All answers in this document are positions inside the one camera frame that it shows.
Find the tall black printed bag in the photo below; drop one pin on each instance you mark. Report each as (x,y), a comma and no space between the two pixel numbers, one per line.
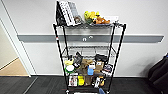
(77,60)

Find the white red box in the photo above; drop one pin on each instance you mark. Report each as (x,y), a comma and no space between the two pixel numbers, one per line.
(73,80)

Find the glossy black pouch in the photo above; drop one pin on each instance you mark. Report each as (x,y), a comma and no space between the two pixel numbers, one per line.
(101,58)

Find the yellow plush toy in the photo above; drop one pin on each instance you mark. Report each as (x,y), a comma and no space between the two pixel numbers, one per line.
(89,15)

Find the green bowl white lid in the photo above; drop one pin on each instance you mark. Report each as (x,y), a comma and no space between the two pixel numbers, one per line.
(70,69)

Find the white door frame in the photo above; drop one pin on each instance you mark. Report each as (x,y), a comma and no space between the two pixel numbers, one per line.
(24,63)

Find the brown box white label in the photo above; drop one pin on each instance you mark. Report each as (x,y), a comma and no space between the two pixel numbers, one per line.
(98,67)

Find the yellow bowl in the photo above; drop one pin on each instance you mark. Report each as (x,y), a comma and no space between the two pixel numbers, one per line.
(68,62)

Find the small orange item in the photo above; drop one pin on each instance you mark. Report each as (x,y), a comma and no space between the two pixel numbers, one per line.
(102,82)

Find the black white printed box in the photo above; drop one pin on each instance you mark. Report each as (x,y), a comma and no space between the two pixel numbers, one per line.
(107,68)

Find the flat white box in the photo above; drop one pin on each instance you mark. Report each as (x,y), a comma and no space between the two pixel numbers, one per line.
(112,18)

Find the yellow container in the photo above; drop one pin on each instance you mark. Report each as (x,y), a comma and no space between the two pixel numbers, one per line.
(80,80)

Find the small blue box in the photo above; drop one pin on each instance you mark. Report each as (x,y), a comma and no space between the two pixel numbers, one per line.
(90,70)

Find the long grey wall band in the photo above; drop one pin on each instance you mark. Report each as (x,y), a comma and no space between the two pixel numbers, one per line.
(140,38)

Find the brown paper bag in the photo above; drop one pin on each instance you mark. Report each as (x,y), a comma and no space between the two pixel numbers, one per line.
(87,80)

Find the dark blue shark plush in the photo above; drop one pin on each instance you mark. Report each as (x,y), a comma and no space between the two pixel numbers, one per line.
(101,91)

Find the small white wall fitting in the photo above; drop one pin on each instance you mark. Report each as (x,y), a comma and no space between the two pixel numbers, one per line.
(90,37)
(83,39)

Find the grey printed box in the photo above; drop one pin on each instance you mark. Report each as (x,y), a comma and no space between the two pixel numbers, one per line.
(76,14)

